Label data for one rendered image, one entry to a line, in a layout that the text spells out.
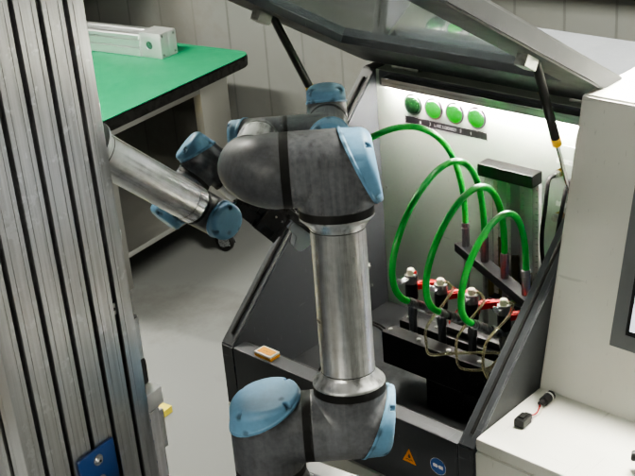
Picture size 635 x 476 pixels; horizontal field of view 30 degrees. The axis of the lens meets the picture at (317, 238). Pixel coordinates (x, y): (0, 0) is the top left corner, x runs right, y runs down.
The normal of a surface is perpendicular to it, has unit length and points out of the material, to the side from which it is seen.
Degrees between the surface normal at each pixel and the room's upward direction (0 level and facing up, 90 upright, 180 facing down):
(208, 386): 0
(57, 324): 90
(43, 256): 90
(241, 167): 67
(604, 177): 76
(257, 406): 7
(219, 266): 0
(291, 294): 90
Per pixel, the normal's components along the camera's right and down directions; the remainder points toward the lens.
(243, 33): -0.56, 0.39
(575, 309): -0.67, 0.13
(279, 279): 0.74, 0.24
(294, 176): 0.00, 0.22
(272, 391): -0.20, -0.88
